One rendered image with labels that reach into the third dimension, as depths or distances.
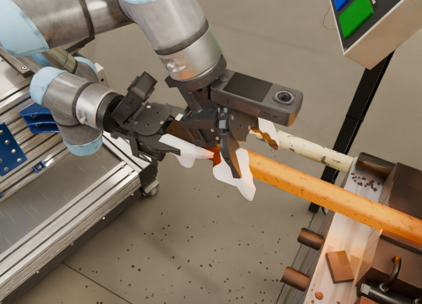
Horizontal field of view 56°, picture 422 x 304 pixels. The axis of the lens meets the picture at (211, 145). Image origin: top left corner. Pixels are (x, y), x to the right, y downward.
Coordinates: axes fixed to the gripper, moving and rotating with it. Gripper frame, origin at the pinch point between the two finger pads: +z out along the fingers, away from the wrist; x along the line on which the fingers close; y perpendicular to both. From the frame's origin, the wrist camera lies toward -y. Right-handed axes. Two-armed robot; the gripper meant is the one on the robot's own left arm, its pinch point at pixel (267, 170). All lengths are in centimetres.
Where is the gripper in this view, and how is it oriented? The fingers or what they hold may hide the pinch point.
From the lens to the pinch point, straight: 62.5
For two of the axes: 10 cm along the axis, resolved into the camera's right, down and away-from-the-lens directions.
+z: 4.4, 7.0, 5.6
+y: -7.8, -0.2, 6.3
